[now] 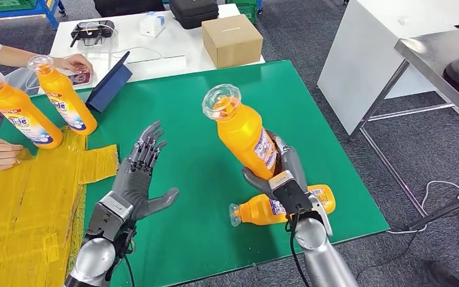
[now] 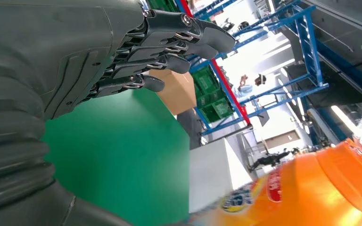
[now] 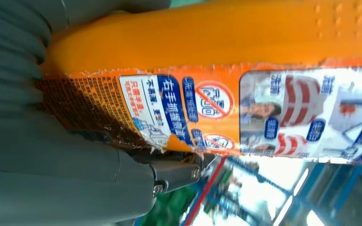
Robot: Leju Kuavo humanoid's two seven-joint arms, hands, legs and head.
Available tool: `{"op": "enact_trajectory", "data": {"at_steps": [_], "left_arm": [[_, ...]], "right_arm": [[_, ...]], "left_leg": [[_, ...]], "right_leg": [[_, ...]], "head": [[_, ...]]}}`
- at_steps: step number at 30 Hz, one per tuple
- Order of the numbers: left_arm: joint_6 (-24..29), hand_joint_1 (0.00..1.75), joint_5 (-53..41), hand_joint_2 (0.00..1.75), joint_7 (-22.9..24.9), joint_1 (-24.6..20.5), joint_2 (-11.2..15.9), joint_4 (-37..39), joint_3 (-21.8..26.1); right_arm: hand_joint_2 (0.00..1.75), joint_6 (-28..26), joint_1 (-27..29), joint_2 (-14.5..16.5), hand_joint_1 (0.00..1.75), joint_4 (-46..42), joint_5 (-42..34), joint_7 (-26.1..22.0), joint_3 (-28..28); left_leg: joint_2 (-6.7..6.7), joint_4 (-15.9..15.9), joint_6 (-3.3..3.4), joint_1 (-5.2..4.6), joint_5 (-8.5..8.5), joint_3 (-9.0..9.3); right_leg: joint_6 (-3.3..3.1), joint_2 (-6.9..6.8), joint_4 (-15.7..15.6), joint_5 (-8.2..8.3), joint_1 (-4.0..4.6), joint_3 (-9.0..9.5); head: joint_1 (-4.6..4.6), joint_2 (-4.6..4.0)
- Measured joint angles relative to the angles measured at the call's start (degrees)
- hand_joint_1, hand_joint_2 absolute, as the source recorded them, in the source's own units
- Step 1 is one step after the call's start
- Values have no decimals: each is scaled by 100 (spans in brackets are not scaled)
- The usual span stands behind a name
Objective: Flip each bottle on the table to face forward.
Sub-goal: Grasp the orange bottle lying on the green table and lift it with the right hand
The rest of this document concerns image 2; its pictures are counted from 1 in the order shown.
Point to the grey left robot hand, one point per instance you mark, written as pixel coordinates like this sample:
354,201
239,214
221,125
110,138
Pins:
59,46

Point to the green table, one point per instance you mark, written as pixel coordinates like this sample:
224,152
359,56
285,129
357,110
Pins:
121,156

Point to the brown cardboard box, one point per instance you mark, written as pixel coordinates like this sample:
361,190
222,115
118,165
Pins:
178,93

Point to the red pole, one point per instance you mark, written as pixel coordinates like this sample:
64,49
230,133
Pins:
227,87

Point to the person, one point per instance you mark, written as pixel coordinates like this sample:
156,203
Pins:
245,90

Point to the white table with metal legs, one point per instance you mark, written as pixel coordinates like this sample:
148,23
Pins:
212,174

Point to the black machine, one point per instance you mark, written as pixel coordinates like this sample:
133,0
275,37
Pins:
268,160

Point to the blue metal rack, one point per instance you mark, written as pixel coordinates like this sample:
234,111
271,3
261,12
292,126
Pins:
309,46

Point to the ceiling light strip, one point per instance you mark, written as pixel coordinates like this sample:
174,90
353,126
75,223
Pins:
343,118

